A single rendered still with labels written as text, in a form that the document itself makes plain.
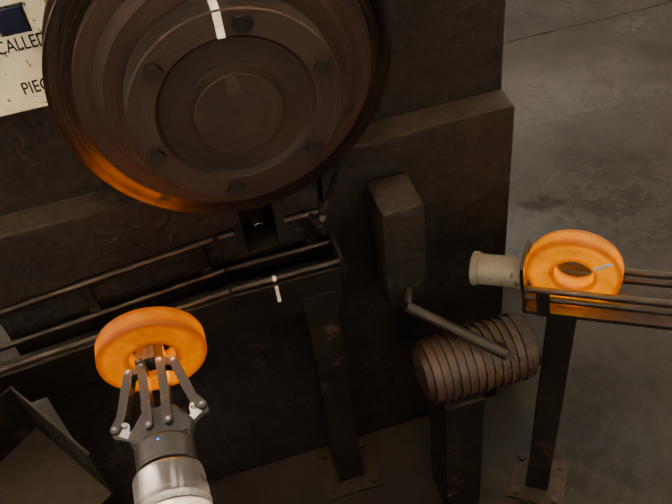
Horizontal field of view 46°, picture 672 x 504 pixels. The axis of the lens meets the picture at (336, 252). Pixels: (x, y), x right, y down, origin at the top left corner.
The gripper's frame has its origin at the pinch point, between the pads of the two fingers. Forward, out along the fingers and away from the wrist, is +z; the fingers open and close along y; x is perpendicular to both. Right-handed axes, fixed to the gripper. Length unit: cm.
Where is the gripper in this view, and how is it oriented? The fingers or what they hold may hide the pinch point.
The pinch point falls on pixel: (148, 344)
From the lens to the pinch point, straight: 114.2
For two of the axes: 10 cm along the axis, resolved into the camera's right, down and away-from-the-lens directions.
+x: -0.9, -6.7, -7.4
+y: 9.6, -2.7, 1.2
